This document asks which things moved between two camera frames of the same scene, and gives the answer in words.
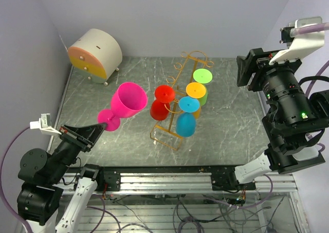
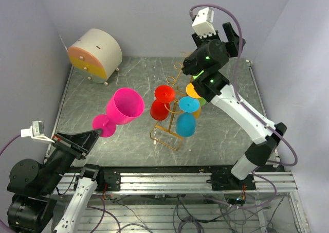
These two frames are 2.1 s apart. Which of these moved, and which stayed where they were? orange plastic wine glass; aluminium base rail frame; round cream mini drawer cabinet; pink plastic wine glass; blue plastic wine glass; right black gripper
Moved: pink plastic wine glass; right black gripper
Stayed: orange plastic wine glass; round cream mini drawer cabinet; aluminium base rail frame; blue plastic wine glass
